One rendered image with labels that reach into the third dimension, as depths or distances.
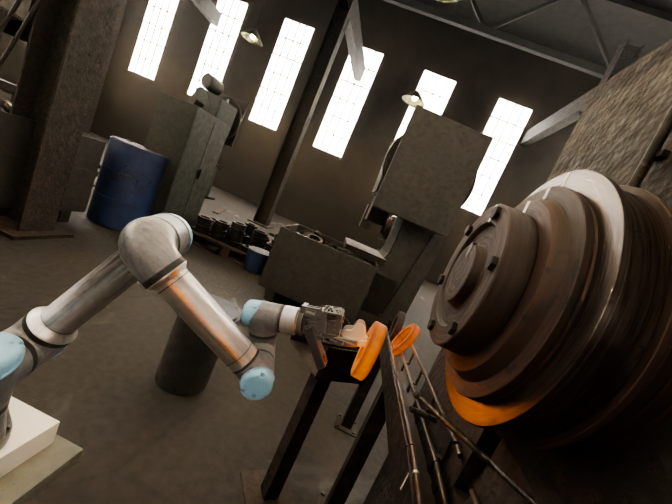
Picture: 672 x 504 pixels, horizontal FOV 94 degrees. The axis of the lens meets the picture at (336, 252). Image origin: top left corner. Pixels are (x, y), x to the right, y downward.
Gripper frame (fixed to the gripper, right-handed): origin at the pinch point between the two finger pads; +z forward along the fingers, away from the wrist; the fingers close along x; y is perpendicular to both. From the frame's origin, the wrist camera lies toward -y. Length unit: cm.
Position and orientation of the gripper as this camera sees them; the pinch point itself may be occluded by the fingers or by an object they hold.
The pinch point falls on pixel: (371, 343)
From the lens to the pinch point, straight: 87.0
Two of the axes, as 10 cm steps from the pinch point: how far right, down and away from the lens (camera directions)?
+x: 1.4, -0.7, 9.9
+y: 1.5, -9.8, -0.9
